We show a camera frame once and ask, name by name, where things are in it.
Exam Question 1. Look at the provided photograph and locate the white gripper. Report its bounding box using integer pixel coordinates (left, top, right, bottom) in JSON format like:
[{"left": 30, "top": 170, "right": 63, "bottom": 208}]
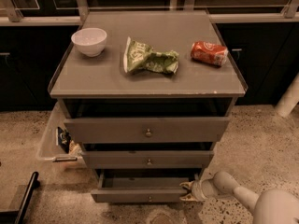
[{"left": 179, "top": 179, "right": 214, "bottom": 202}]

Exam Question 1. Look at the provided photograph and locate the grey bottom drawer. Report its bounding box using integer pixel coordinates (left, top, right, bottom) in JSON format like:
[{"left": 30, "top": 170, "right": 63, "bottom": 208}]
[{"left": 91, "top": 168, "right": 201, "bottom": 203}]

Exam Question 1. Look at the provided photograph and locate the grey drawer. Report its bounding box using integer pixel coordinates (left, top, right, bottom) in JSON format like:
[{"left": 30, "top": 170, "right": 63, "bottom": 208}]
[
  {"left": 91, "top": 168, "right": 201, "bottom": 203},
  {"left": 81, "top": 150, "right": 214, "bottom": 169},
  {"left": 64, "top": 117, "right": 229, "bottom": 144}
]

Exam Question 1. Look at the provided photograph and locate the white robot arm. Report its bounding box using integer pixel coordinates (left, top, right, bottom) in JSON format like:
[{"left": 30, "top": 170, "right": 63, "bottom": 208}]
[{"left": 181, "top": 78, "right": 299, "bottom": 224}]

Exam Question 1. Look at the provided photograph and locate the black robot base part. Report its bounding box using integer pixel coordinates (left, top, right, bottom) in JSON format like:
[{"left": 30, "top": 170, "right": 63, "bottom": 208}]
[{"left": 0, "top": 172, "right": 40, "bottom": 224}]

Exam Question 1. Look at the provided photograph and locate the grey top drawer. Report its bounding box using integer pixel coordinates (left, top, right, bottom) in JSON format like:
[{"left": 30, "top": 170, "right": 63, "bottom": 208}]
[{"left": 64, "top": 117, "right": 229, "bottom": 144}]

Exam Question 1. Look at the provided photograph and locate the grey middle drawer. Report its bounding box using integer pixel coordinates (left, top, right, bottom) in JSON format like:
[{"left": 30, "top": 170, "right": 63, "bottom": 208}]
[{"left": 81, "top": 150, "right": 214, "bottom": 169}]

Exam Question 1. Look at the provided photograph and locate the grey drawer cabinet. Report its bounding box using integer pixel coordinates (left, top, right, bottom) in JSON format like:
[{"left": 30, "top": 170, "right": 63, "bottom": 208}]
[{"left": 47, "top": 10, "right": 249, "bottom": 185}]

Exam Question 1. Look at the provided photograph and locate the dark snack package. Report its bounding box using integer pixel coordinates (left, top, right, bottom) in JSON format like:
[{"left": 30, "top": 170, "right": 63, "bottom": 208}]
[{"left": 56, "top": 127, "right": 71, "bottom": 153}]

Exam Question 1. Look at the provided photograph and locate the red soda can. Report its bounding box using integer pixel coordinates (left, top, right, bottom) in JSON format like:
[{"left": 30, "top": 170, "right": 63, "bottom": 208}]
[{"left": 191, "top": 41, "right": 228, "bottom": 66}]

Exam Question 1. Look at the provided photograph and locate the clear plastic bin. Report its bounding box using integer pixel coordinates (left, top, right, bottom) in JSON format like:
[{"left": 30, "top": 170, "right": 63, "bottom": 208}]
[{"left": 36, "top": 103, "right": 86, "bottom": 169}]

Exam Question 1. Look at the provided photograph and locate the green crumpled chip bag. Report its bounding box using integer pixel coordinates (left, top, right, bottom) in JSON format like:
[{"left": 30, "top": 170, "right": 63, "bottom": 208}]
[{"left": 123, "top": 37, "right": 179, "bottom": 74}]

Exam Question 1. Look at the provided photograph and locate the white bowl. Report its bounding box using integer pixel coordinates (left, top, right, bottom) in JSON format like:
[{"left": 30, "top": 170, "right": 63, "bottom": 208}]
[{"left": 71, "top": 28, "right": 107, "bottom": 57}]

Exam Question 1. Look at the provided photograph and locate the metal railing frame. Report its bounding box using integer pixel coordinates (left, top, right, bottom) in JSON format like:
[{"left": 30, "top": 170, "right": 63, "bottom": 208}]
[{"left": 0, "top": 0, "right": 299, "bottom": 25}]

